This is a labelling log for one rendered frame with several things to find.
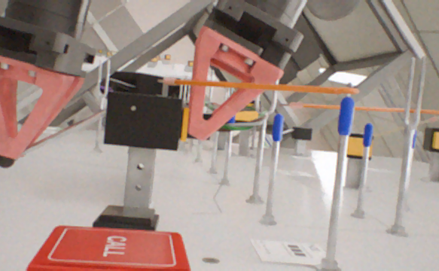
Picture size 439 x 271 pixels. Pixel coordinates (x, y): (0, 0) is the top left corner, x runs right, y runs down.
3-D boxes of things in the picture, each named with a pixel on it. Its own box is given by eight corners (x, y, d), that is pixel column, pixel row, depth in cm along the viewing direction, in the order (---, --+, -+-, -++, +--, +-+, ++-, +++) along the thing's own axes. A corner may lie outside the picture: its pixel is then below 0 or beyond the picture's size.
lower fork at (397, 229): (414, 237, 40) (436, 56, 39) (392, 235, 40) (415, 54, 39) (400, 230, 42) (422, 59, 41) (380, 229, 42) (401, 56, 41)
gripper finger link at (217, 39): (227, 151, 44) (278, 56, 44) (238, 160, 37) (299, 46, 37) (157, 114, 43) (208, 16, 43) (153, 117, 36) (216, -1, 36)
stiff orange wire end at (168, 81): (163, 85, 40) (164, 78, 40) (362, 98, 28) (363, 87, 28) (151, 83, 39) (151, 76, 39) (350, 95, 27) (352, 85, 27)
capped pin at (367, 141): (367, 219, 45) (378, 123, 45) (349, 217, 46) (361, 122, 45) (367, 216, 47) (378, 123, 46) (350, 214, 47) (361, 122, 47)
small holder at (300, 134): (270, 151, 115) (273, 123, 115) (304, 154, 117) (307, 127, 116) (275, 153, 111) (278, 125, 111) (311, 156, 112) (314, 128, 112)
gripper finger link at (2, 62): (69, 161, 44) (96, 56, 44) (42, 172, 37) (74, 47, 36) (-8, 141, 44) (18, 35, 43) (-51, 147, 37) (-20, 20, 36)
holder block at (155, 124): (111, 140, 42) (116, 92, 42) (179, 147, 42) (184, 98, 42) (102, 144, 38) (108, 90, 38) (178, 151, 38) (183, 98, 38)
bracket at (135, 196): (126, 201, 43) (132, 141, 42) (154, 203, 43) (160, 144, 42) (117, 212, 38) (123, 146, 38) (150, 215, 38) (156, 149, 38)
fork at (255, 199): (245, 202, 47) (261, 50, 47) (243, 199, 49) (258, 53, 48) (266, 205, 47) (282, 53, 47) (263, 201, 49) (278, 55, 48)
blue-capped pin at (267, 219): (257, 220, 40) (268, 112, 40) (275, 221, 40) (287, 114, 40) (259, 224, 39) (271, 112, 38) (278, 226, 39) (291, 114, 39)
